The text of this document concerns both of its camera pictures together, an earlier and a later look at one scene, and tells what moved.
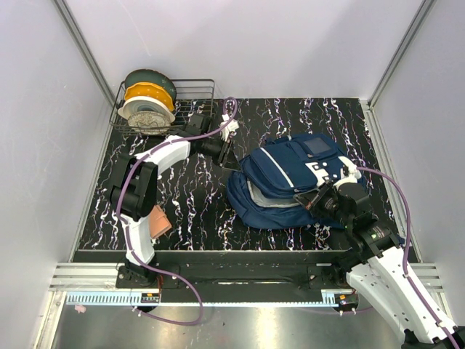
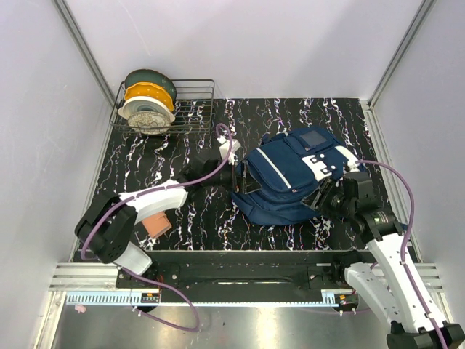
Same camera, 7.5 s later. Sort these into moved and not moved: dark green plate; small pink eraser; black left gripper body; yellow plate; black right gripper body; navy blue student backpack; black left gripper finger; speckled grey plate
Moved: black left gripper body; black left gripper finger; navy blue student backpack
Not moved: yellow plate; black right gripper body; speckled grey plate; small pink eraser; dark green plate
